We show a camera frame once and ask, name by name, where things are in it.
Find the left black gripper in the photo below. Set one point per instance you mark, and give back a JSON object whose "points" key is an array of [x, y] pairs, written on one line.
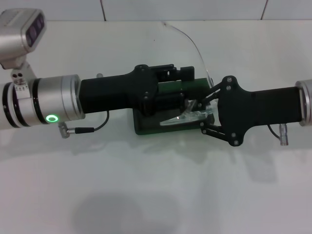
{"points": [[114, 93]]}

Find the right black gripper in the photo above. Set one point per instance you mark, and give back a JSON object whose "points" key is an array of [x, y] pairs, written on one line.
{"points": [[256, 109]]}

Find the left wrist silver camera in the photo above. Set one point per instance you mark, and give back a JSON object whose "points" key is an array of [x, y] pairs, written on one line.
{"points": [[14, 36]]}

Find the left camera mount bracket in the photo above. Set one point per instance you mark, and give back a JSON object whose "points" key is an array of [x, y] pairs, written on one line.
{"points": [[23, 75]]}

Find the green glasses case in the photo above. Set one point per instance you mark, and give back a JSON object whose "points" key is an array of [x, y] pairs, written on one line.
{"points": [[151, 126]]}

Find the clear white glasses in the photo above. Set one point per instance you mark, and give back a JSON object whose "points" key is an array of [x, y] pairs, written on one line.
{"points": [[185, 118]]}

